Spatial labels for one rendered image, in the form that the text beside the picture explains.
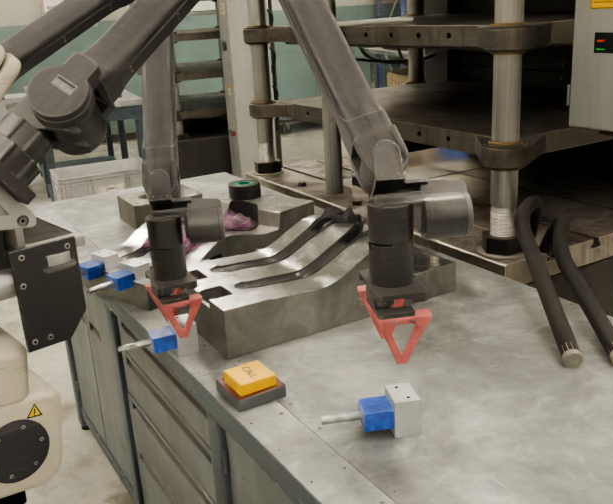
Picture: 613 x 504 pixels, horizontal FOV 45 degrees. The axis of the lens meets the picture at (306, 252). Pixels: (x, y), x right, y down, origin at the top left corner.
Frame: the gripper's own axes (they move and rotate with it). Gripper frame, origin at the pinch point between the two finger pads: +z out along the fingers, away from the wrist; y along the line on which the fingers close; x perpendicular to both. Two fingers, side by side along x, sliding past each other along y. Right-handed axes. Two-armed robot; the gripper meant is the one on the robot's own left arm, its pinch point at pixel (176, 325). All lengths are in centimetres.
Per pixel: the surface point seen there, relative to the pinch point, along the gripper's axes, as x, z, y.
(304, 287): -22.3, -3.5, -5.0
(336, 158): -76, -5, 85
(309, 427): -8.6, 5.0, -34.1
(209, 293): -7.2, -3.3, 2.7
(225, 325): -6.0, -1.5, -8.4
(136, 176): -69, 44, 349
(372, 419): -14.6, 2.0, -41.3
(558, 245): -73, -3, -13
